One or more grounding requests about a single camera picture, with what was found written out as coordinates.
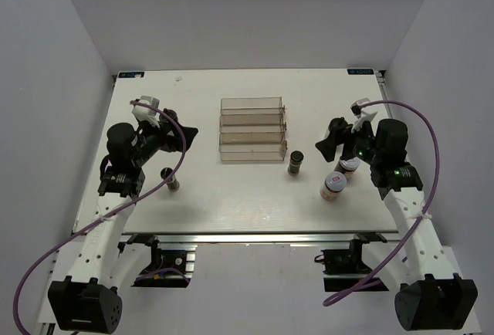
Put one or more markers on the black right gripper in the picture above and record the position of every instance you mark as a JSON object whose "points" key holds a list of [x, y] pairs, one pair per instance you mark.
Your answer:
{"points": [[328, 146]]}

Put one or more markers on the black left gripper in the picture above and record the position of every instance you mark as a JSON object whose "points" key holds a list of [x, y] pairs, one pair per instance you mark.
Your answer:
{"points": [[176, 142]]}

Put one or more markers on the white lid jar brown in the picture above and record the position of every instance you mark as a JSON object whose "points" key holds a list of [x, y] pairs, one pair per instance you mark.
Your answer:
{"points": [[347, 167]]}

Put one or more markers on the dark spice bottle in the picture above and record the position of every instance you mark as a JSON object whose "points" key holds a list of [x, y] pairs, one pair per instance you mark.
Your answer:
{"points": [[172, 183]]}

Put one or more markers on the black cap spice bottle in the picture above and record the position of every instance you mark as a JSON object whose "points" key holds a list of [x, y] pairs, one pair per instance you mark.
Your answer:
{"points": [[295, 161]]}

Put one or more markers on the white lid jar orange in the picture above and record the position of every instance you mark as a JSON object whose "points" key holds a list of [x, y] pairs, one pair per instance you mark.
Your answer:
{"points": [[334, 183]]}

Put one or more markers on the white bottle black cap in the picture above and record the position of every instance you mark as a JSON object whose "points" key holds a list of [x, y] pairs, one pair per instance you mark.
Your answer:
{"points": [[168, 114]]}

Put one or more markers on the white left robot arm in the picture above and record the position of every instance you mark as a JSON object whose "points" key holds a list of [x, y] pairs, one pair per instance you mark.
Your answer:
{"points": [[90, 297]]}

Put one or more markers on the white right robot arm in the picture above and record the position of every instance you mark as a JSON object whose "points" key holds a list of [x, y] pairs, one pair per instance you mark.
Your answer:
{"points": [[429, 294]]}

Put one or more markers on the clear acrylic tiered rack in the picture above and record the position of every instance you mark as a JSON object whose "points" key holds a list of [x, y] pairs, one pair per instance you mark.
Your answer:
{"points": [[252, 130]]}

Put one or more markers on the blue label left corner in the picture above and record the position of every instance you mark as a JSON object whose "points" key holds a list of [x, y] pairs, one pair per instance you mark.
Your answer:
{"points": [[131, 75]]}

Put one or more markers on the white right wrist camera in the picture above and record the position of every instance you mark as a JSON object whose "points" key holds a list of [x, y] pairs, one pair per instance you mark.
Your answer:
{"points": [[363, 113]]}

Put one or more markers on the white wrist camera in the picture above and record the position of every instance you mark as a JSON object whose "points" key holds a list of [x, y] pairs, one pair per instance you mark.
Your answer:
{"points": [[145, 114], [363, 113]]}

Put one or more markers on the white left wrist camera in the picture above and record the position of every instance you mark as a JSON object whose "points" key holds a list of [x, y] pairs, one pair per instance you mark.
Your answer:
{"points": [[145, 114]]}

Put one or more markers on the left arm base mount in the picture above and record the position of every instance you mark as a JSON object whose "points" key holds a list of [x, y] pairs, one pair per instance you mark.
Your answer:
{"points": [[168, 266]]}

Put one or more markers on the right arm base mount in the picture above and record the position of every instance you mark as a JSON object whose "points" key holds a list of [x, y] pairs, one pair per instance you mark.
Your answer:
{"points": [[343, 267]]}

